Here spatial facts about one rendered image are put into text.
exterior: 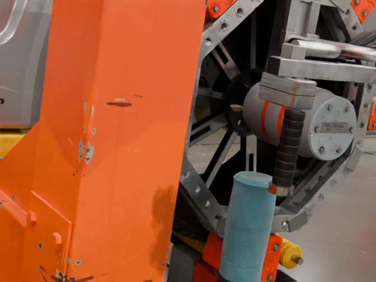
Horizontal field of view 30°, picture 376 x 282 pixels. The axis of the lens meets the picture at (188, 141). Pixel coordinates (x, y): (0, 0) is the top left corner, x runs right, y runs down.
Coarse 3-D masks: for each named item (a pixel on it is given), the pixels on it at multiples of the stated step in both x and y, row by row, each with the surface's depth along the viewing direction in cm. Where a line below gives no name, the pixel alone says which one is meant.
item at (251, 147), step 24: (264, 0) 164; (264, 24) 177; (216, 48) 147; (240, 72) 151; (216, 96) 149; (216, 120) 150; (192, 144) 148; (264, 144) 180; (216, 168) 154; (240, 168) 160; (264, 168) 174; (216, 192) 166
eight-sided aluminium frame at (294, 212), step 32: (256, 0) 135; (320, 0) 144; (224, 32) 133; (352, 32) 152; (192, 96) 132; (352, 96) 163; (352, 160) 162; (192, 192) 138; (320, 192) 159; (224, 224) 145; (288, 224) 156
